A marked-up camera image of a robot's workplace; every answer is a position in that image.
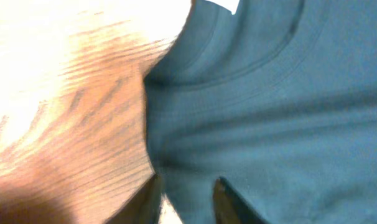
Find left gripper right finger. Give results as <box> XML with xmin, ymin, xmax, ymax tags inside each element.
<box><xmin>212</xmin><ymin>177</ymin><xmax>269</xmax><ymax>224</ymax></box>

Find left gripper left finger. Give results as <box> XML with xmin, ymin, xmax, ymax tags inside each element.
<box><xmin>106</xmin><ymin>174</ymin><xmax>162</xmax><ymax>224</ymax></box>

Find black t-shirt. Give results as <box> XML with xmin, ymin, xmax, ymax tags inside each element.
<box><xmin>144</xmin><ymin>0</ymin><xmax>377</xmax><ymax>223</ymax></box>

